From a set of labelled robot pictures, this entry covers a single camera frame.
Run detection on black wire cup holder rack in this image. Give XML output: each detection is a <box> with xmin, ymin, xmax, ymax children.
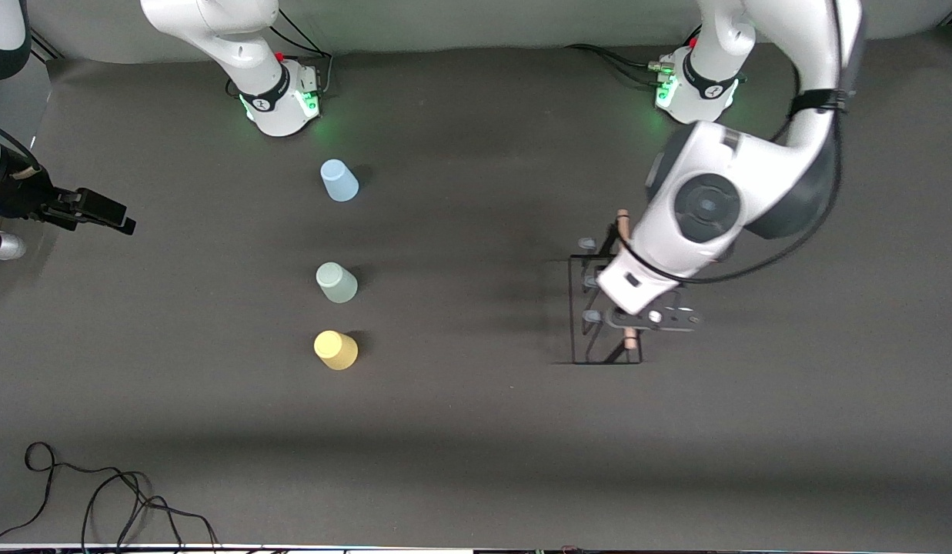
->
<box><xmin>568</xmin><ymin>209</ymin><xmax>647</xmax><ymax>366</ymax></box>

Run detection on pale green plastic cup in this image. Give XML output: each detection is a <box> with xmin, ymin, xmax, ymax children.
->
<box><xmin>316</xmin><ymin>262</ymin><xmax>359</xmax><ymax>304</ymax></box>

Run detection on yellow plastic cup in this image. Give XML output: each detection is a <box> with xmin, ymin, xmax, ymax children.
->
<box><xmin>314</xmin><ymin>330</ymin><xmax>359</xmax><ymax>372</ymax></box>

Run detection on light blue plastic cup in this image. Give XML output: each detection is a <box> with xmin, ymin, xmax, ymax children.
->
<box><xmin>320</xmin><ymin>159</ymin><xmax>360</xmax><ymax>202</ymax></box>

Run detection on dark grey table cloth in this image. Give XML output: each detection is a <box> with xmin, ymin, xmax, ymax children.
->
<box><xmin>0</xmin><ymin>31</ymin><xmax>952</xmax><ymax>549</ymax></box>

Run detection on loose thin black cable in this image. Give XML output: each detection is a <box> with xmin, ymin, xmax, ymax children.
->
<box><xmin>0</xmin><ymin>442</ymin><xmax>221</xmax><ymax>549</ymax></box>

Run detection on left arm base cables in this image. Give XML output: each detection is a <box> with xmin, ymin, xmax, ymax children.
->
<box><xmin>564</xmin><ymin>43</ymin><xmax>676</xmax><ymax>85</ymax></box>

